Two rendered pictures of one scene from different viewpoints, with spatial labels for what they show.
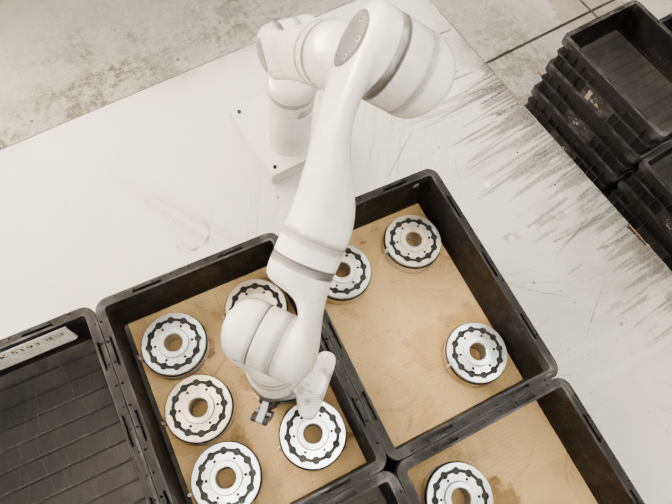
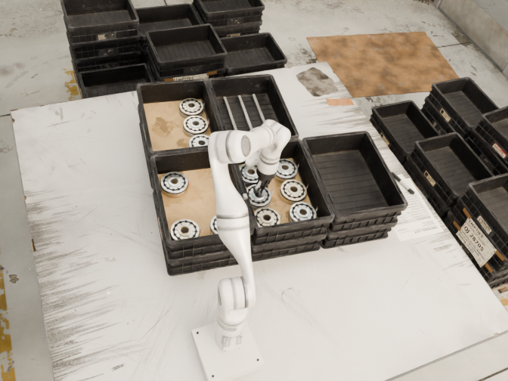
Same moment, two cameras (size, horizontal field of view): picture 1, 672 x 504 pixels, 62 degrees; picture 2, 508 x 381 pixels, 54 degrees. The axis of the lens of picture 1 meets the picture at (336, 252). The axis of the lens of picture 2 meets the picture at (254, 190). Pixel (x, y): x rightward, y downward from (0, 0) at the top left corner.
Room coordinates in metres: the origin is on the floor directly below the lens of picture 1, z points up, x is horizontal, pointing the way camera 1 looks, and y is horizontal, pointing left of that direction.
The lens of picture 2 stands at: (1.33, 0.26, 2.34)
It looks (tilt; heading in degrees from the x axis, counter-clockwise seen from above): 51 degrees down; 191
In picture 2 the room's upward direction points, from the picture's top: 12 degrees clockwise
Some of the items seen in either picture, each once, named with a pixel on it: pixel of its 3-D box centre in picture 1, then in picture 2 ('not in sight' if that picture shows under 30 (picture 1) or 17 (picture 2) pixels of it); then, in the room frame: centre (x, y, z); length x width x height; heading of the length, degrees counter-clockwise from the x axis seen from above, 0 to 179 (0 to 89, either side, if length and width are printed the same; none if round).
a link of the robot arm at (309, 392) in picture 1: (287, 370); (264, 159); (0.14, 0.03, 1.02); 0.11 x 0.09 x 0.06; 80
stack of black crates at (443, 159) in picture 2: not in sight; (443, 182); (-0.81, 0.88, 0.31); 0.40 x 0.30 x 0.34; 43
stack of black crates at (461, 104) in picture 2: not in sight; (457, 121); (-1.38, 0.90, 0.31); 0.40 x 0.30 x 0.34; 43
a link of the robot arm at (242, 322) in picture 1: (265, 345); (275, 143); (0.14, 0.06, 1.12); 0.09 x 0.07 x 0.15; 76
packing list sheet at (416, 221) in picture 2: not in sight; (404, 205); (-0.18, 0.61, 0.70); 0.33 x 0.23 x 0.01; 43
